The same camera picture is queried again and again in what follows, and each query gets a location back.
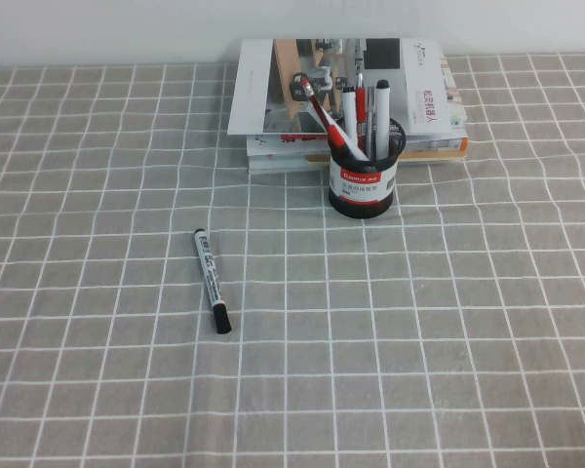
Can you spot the black mesh pen holder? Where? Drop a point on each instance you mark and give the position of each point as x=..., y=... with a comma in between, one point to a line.
x=365, y=192

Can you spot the grey silver pen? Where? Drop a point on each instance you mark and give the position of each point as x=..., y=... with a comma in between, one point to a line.
x=371, y=117

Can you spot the red pen with metal clip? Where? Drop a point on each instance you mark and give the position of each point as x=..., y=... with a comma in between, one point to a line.
x=360, y=109

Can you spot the thin red pen, black top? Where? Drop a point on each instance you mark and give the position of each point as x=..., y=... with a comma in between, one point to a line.
x=308, y=89

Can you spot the black marker with white label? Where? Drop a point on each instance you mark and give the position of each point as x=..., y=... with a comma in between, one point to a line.
x=210, y=278

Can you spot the white marker with red cap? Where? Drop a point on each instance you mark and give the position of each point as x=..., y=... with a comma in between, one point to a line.
x=338, y=137

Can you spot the white marker with black cap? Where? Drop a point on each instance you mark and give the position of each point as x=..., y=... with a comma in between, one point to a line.
x=383, y=114
x=349, y=112

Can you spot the white magazine with photo cover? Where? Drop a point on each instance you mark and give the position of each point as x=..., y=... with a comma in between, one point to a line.
x=253, y=97

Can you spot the grey white-grid tablecloth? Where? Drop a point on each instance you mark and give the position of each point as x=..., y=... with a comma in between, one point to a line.
x=419, y=341

